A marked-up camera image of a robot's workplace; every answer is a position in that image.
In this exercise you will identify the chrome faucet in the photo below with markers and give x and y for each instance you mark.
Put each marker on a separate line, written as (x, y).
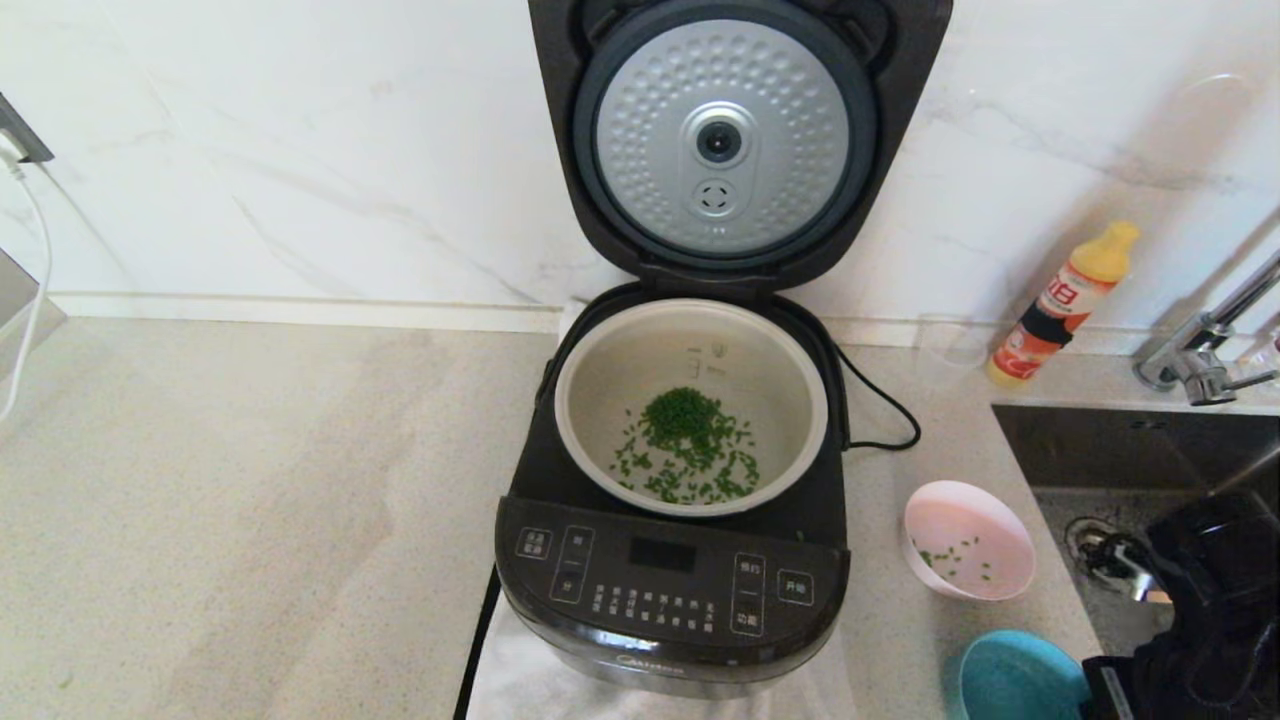
(1195, 370)

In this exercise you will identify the grey flat panel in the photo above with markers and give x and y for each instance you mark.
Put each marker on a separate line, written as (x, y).
(20, 310)

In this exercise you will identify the stainless steel sink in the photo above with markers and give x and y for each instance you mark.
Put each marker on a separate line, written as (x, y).
(1100, 450)

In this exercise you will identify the metal sink drain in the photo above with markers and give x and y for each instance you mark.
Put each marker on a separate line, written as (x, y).
(1085, 540)

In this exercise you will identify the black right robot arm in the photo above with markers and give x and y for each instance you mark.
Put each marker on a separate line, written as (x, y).
(1220, 600)

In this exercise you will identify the dark wall socket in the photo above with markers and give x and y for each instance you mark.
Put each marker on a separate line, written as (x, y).
(22, 135)

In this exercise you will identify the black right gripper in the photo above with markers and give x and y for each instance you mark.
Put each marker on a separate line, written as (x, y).
(1110, 690)

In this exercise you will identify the blue bowl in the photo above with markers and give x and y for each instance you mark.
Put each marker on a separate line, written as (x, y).
(1020, 680)

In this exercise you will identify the dark grey rice cooker lid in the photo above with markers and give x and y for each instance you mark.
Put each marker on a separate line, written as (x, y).
(720, 140)

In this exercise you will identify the beige inner pot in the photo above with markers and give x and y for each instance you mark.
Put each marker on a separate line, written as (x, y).
(610, 380)

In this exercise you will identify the yellow orange detergent bottle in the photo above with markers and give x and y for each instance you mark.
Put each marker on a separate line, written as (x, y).
(1060, 300)

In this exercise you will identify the dark grey rice cooker body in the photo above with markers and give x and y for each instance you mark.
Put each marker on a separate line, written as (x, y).
(670, 590)

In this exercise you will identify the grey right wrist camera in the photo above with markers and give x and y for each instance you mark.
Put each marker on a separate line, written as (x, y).
(1130, 565)

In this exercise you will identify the white cloth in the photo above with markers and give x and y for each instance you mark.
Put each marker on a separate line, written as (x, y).
(520, 680)

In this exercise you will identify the pink bowl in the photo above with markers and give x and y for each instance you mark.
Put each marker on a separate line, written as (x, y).
(980, 520)

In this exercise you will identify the clear plastic cup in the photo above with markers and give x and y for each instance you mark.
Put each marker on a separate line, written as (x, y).
(950, 350)

